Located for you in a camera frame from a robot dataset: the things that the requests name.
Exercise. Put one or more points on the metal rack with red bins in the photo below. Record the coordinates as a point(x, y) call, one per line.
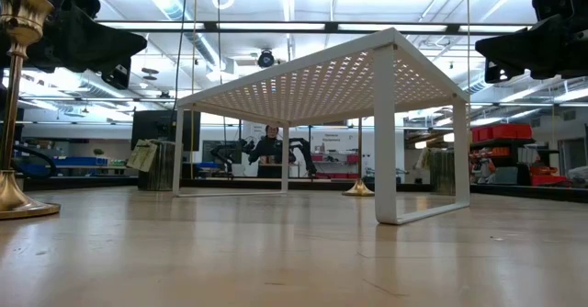
point(351, 159)
point(503, 131)

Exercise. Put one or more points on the gold candlestick holder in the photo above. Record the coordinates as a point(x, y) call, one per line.
point(22, 17)
point(358, 189)

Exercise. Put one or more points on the black background robot arm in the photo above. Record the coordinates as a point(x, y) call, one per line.
point(305, 153)
point(229, 153)

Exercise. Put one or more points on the person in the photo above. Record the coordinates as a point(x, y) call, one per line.
point(271, 148)

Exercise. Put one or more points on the black aluminium rig frame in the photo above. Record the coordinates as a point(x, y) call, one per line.
point(69, 183)

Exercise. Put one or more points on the black ceiling-mounted camera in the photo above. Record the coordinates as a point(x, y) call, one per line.
point(265, 60)

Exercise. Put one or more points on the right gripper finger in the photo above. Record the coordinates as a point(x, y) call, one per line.
point(528, 36)
point(528, 59)

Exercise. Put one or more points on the white perforated metal shelf riser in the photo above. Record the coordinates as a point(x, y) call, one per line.
point(385, 137)

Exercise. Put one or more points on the black monitor screen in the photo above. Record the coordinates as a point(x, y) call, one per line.
point(156, 123)

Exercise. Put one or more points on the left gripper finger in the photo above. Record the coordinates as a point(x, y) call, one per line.
point(92, 31)
point(101, 56)

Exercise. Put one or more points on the blue storage bins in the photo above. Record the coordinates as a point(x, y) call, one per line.
point(80, 161)

